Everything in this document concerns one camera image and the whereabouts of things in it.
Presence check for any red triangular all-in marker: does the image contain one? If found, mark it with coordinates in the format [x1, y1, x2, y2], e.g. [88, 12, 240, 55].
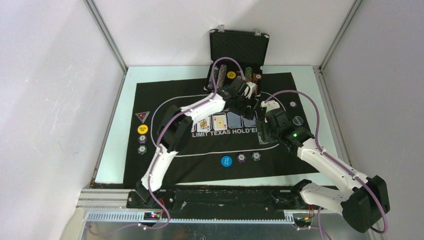
[135, 111, 150, 124]

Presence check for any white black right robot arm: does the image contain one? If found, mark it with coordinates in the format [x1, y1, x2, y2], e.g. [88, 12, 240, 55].
[256, 100, 390, 233]

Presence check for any brown chip row in case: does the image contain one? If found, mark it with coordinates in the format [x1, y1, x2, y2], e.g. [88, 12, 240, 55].
[251, 73, 262, 91]

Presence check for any yellow round button chip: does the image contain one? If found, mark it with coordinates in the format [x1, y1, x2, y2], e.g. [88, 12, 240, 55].
[137, 124, 149, 135]

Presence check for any black aluminium chip case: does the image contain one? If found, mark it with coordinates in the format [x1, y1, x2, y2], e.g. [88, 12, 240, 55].
[203, 24, 270, 97]

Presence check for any green orange chip row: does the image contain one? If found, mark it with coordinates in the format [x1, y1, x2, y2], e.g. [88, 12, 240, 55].
[244, 67, 253, 81]

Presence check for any pink grey chip row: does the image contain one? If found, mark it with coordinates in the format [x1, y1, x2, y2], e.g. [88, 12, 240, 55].
[216, 64, 227, 89]

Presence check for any blue round button chip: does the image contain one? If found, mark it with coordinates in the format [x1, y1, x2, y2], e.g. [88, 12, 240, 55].
[220, 155, 233, 168]

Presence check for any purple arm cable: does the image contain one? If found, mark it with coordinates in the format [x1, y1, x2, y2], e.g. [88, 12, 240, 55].
[147, 56, 248, 231]
[264, 90, 389, 240]

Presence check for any purple chip bottom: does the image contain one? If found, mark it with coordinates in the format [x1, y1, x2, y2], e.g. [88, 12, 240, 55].
[236, 152, 247, 163]

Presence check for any blue yellow chip bottom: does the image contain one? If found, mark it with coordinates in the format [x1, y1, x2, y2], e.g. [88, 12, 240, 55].
[251, 151, 262, 161]

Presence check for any black poker felt mat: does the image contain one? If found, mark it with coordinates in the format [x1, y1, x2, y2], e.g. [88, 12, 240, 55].
[123, 72, 326, 189]

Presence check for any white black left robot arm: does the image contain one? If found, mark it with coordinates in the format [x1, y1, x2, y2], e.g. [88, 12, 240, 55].
[135, 79, 259, 208]

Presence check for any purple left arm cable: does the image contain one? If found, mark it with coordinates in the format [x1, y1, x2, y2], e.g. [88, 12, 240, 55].
[147, 56, 248, 231]

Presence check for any blue card deck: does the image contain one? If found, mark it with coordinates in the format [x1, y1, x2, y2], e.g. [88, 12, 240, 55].
[256, 120, 268, 145]

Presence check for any yellow button in case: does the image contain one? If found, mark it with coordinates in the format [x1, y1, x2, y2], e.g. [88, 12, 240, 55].
[226, 71, 237, 80]

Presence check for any purple chip row in case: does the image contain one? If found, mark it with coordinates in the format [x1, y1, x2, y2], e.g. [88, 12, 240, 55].
[212, 67, 219, 81]

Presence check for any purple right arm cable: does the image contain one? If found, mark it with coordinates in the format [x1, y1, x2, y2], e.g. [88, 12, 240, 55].
[264, 90, 389, 240]

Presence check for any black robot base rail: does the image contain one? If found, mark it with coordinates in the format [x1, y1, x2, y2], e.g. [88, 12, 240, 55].
[126, 185, 310, 221]

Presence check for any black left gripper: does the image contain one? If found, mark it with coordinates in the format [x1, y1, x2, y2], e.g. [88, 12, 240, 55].
[226, 93, 258, 120]

